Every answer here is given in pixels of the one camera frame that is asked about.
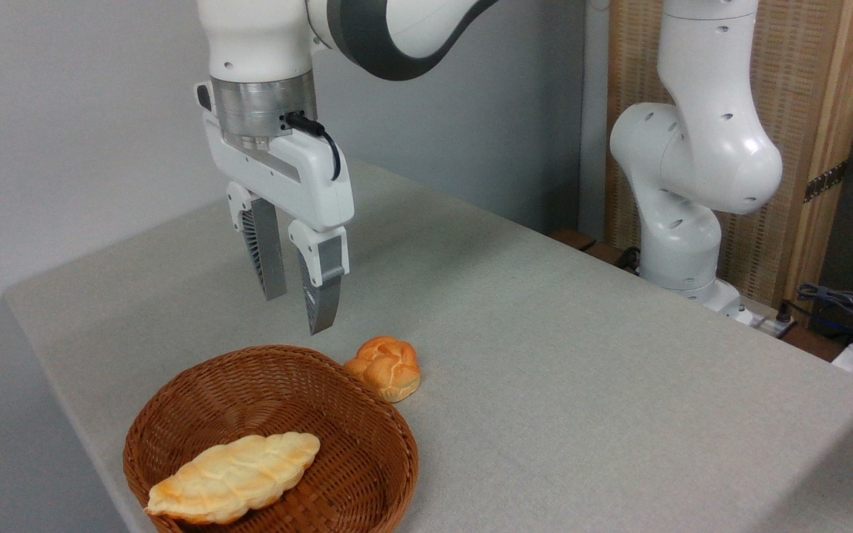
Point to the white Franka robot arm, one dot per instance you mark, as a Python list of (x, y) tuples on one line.
[(700, 155)]

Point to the grey tablecloth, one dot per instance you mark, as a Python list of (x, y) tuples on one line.
[(582, 370)]

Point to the long braided bread loaf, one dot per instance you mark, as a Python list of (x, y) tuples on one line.
[(234, 477)]

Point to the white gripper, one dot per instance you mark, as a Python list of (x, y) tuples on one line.
[(300, 174)]

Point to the brown wicker basket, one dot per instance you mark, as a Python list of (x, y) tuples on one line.
[(271, 392)]

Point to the brown wooden block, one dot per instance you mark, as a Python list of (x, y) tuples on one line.
[(573, 238)]

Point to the metal screen hinge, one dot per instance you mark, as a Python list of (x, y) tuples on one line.
[(825, 182)]

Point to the white power strip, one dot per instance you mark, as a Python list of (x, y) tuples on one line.
[(763, 320)]

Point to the round knotted bread roll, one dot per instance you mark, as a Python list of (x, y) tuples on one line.
[(386, 366)]

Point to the wooden rattan folding screen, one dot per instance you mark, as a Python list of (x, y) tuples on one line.
[(797, 89)]

